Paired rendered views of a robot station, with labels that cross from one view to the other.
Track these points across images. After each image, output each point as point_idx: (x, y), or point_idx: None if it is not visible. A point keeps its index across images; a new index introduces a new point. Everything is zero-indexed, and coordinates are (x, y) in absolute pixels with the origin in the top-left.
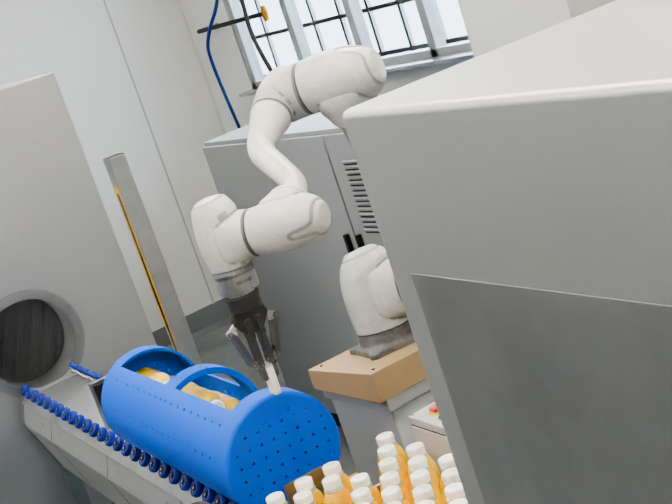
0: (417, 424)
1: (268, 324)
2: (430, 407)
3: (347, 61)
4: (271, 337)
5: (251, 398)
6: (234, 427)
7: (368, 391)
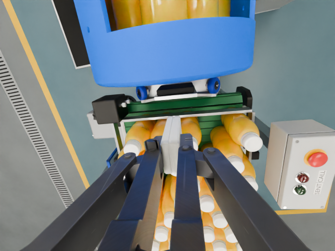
0: (287, 149)
1: (262, 240)
2: (312, 158)
3: None
4: (226, 199)
5: (145, 52)
6: (104, 83)
7: None
